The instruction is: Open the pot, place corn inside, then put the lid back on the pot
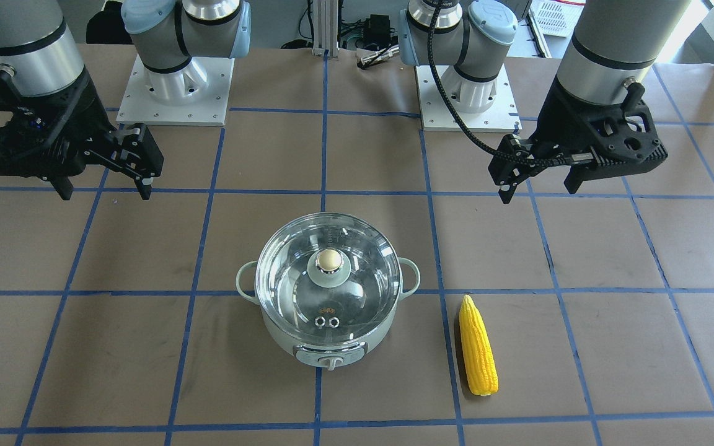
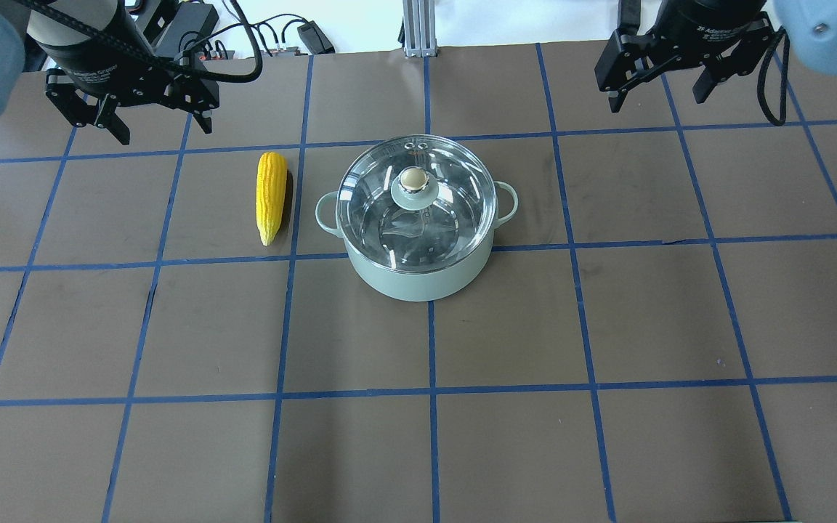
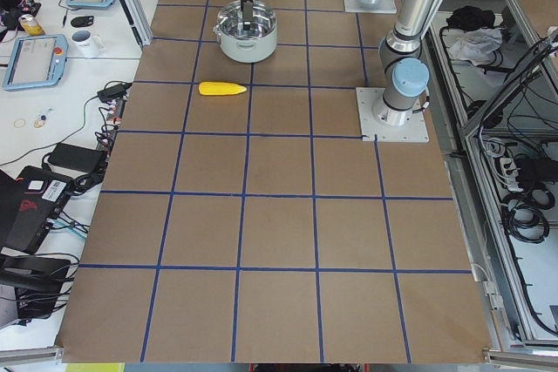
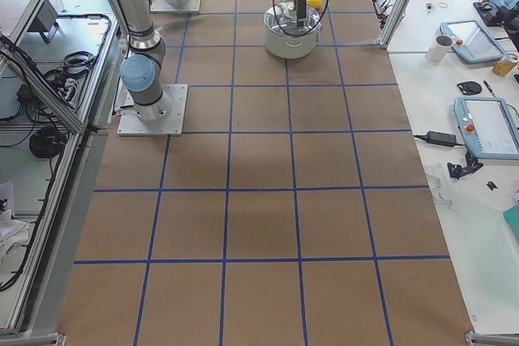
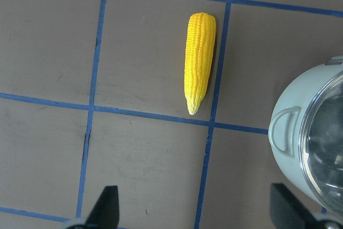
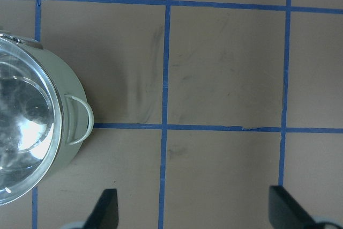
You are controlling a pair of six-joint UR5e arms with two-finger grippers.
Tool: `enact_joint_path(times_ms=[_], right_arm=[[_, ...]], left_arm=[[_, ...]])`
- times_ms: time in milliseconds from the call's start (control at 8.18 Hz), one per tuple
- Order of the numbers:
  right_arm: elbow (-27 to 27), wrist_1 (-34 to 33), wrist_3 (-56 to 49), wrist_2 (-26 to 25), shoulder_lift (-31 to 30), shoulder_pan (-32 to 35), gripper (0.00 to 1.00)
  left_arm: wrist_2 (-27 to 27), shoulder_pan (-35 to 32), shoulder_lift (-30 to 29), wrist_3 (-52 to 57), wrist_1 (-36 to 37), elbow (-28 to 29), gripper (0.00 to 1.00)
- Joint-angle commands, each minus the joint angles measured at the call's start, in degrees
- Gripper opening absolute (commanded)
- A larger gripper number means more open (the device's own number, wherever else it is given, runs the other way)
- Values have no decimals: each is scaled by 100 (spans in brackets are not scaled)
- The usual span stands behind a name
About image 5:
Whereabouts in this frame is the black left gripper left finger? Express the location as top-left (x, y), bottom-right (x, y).
top-left (85, 186), bottom-right (118, 229)

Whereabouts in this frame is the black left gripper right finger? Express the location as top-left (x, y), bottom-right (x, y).
top-left (270, 183), bottom-right (314, 229)

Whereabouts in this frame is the glass pot lid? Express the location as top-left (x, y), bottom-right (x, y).
top-left (299, 72), bottom-right (342, 217)

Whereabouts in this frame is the yellow corn cob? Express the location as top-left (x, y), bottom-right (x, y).
top-left (184, 12), bottom-right (217, 115)

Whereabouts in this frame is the pale green cooking pot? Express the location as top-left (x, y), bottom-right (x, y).
top-left (268, 56), bottom-right (342, 204)

